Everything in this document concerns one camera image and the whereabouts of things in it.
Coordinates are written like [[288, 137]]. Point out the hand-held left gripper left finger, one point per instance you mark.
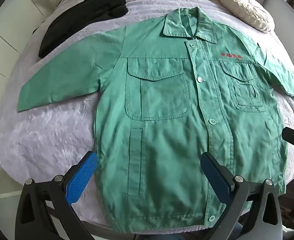
[[83, 173]]

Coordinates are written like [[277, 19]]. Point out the white cabinet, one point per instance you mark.
[[14, 17]]

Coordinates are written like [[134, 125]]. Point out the green work jacket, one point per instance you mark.
[[167, 120]]

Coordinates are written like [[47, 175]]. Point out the lavender plush blanket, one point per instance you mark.
[[54, 130]]

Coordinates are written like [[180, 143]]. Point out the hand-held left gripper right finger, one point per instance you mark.
[[215, 177]]

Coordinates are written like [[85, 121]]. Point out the black folded garment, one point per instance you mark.
[[87, 15]]

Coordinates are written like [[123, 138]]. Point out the cream ruched pillow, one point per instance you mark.
[[249, 10]]

